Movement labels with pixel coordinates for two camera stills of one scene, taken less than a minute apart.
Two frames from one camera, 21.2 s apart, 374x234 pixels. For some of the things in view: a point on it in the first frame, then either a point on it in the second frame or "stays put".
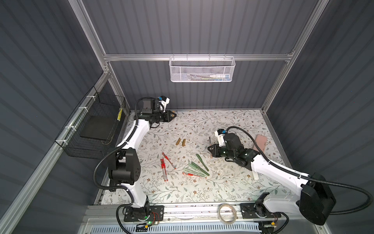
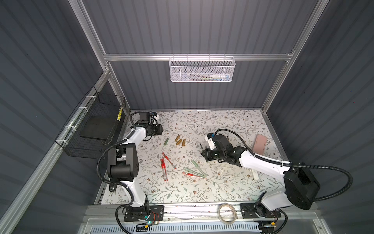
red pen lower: [193, 174] stays put
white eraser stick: [255, 175] stays put
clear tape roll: [219, 213] stays put
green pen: [201, 161] to [192, 160]
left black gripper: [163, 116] to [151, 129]
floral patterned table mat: [177, 168] stays put
